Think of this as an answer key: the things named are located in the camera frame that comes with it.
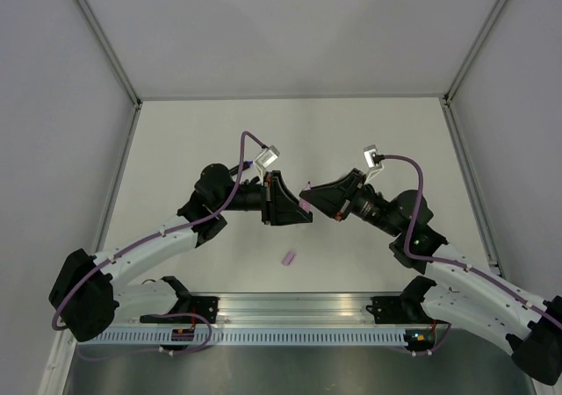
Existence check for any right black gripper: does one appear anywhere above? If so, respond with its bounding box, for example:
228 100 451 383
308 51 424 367
299 168 402 238

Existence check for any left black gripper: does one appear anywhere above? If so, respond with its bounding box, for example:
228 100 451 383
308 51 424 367
216 171 313 227

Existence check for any purple highlighter cap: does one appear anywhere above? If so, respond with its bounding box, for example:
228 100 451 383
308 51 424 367
281 250 296 266

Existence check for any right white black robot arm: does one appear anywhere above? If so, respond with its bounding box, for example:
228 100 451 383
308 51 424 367
299 169 561 385

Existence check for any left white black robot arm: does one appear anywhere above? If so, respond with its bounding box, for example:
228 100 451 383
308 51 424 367
48 163 313 342

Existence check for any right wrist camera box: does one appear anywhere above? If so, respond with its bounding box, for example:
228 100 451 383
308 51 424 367
364 145 384 183

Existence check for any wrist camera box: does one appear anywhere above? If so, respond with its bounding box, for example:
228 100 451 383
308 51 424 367
253 146 280 182
364 145 384 183

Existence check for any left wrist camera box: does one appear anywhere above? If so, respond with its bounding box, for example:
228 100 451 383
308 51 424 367
253 146 280 182

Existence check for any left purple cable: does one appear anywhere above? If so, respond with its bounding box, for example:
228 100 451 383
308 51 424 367
51 131 266 329

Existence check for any aluminium mounting rail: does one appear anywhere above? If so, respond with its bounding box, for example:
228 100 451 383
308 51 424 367
123 292 399 327

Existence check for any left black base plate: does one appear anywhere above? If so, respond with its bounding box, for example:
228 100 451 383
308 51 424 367
140 295 220 326

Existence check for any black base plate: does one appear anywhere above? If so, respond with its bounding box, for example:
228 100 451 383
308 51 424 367
140 295 220 326
365 296 433 325

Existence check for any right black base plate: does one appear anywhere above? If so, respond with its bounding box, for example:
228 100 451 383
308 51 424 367
365 296 433 325

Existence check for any white slotted cable duct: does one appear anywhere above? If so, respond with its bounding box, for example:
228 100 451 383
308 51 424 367
86 326 407 347

